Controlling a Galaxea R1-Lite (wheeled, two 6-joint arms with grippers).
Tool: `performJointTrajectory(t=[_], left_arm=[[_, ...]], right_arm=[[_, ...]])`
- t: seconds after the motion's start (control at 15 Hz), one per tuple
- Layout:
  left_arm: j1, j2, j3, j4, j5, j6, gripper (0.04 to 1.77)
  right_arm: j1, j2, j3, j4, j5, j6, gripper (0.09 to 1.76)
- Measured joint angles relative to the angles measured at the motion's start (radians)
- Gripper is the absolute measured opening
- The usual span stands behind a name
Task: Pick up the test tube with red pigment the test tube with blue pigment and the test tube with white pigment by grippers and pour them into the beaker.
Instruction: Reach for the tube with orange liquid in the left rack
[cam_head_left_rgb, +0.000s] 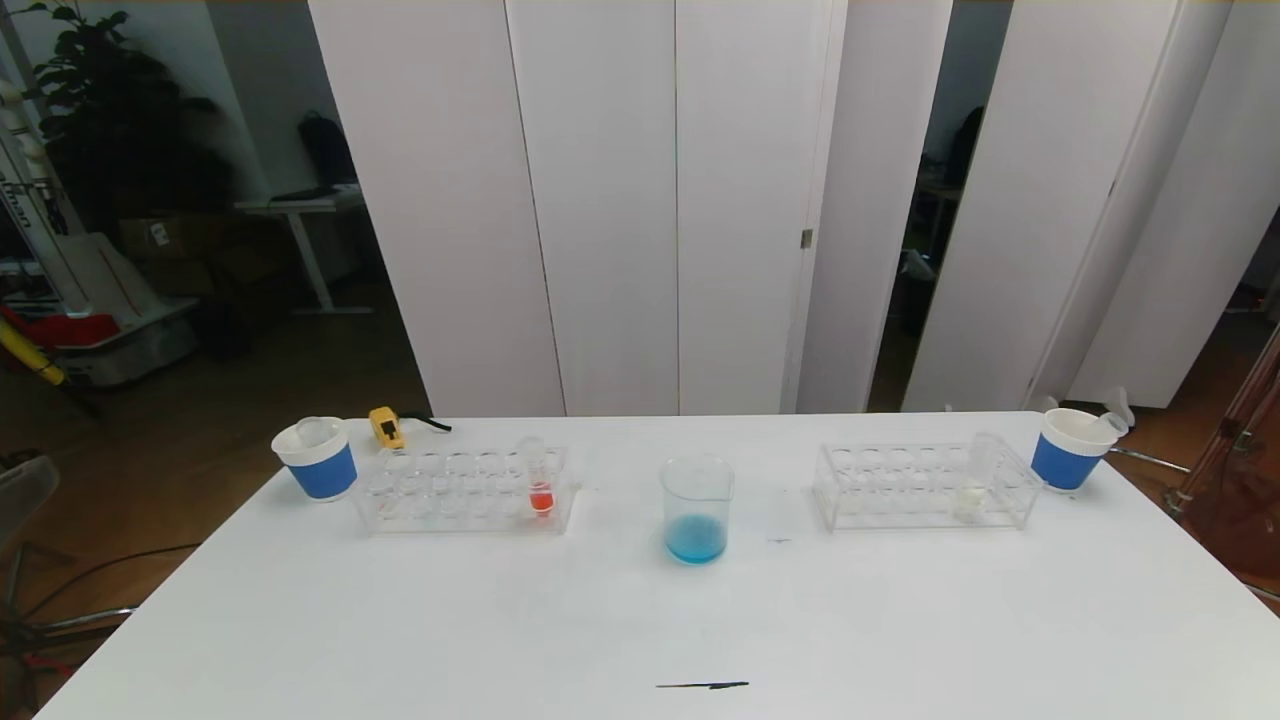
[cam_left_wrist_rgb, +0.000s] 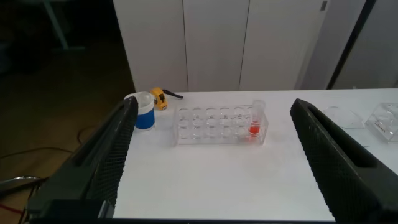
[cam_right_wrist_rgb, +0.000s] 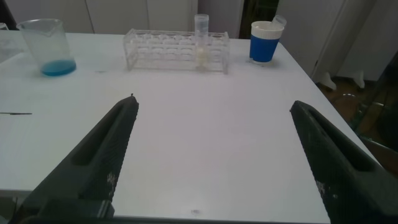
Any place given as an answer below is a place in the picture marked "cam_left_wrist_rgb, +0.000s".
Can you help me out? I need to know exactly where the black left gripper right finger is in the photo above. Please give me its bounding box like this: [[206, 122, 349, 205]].
[[289, 98, 398, 224]]

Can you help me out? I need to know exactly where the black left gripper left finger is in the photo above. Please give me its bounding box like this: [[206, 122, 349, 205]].
[[26, 95, 140, 220]]

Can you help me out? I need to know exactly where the test tube with red liquid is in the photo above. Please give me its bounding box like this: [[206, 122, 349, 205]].
[[248, 99, 267, 138]]

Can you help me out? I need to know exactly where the clear beaker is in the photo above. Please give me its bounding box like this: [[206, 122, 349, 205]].
[[322, 105, 366, 131]]

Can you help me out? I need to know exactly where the clear plastic test tube rack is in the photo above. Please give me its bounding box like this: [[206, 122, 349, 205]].
[[172, 104, 270, 147], [365, 102, 398, 144]]

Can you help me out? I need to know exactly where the blue and white paper cup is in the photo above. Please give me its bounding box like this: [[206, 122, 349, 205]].
[[124, 91, 156, 131]]

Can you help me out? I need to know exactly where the yellow tape measure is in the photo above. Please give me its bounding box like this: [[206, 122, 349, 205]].
[[150, 87, 184, 111]]

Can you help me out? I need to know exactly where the white folding partition screen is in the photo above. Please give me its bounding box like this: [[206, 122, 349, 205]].
[[331, 0, 398, 90], [112, 0, 368, 93]]

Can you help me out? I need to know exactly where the black floor cable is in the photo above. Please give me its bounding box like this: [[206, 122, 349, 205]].
[[0, 124, 98, 160]]

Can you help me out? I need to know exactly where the metal chair frame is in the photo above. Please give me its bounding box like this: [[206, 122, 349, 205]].
[[0, 175, 42, 200]]

